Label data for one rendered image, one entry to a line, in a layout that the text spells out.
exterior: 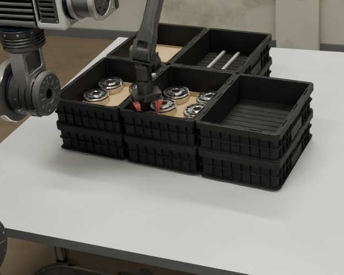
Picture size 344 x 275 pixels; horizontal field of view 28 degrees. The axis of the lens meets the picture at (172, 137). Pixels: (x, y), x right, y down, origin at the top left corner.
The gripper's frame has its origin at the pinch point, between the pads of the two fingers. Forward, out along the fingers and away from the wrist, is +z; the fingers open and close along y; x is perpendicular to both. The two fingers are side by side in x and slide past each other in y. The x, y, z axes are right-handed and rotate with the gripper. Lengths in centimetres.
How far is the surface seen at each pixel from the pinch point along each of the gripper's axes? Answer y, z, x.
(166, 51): -26, 4, -64
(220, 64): -43, 4, -39
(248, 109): -37.3, 4.7, 4.5
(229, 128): -19.9, -4.6, 30.8
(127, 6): -56, 56, -287
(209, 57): -41, 4, -48
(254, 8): -135, 53, -224
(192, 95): -21.9, 4.5, -15.9
